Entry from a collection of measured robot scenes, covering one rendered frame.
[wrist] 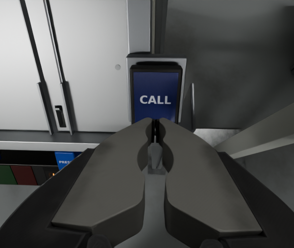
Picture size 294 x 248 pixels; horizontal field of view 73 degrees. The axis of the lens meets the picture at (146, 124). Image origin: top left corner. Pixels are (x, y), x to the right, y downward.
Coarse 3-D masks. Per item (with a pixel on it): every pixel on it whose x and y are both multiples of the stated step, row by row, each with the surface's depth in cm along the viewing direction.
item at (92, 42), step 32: (0, 0) 17; (32, 0) 17; (64, 0) 17; (96, 0) 17; (0, 32) 18; (32, 32) 18; (64, 32) 18; (96, 32) 18; (0, 64) 20; (32, 64) 20; (64, 64) 19; (96, 64) 19; (0, 96) 21; (32, 96) 21; (64, 96) 20; (96, 96) 21; (0, 128) 23; (32, 128) 23; (64, 128) 23; (96, 128) 23
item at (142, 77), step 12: (144, 72) 15; (156, 72) 15; (168, 72) 15; (144, 84) 15; (156, 84) 15; (168, 84) 15; (144, 96) 16; (156, 96) 16; (168, 96) 16; (144, 108) 16; (156, 108) 16; (168, 108) 16
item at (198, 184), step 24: (168, 120) 12; (168, 144) 10; (192, 144) 10; (168, 168) 10; (192, 168) 8; (216, 168) 8; (168, 192) 7; (192, 192) 7; (216, 192) 7; (168, 216) 7; (192, 216) 6; (216, 216) 6; (240, 216) 6; (192, 240) 7
